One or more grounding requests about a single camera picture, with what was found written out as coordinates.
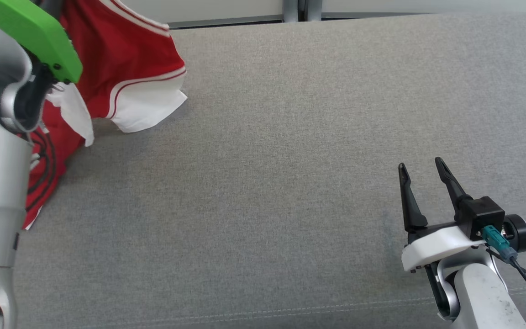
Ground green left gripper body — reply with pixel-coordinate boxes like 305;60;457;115
0;0;83;85

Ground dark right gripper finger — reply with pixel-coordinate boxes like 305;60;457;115
398;163;428;231
435;157;473;216

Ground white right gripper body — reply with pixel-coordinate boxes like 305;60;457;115
401;222;487;273

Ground red basketball jersey white sleeves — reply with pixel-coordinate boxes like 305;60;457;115
44;0;188;148

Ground grey fabric sofa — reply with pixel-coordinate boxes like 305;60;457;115
12;11;526;329

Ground right cable teal connector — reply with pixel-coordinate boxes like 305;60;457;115
481;225;526;300

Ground grey partition post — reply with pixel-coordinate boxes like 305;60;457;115
283;0;324;22

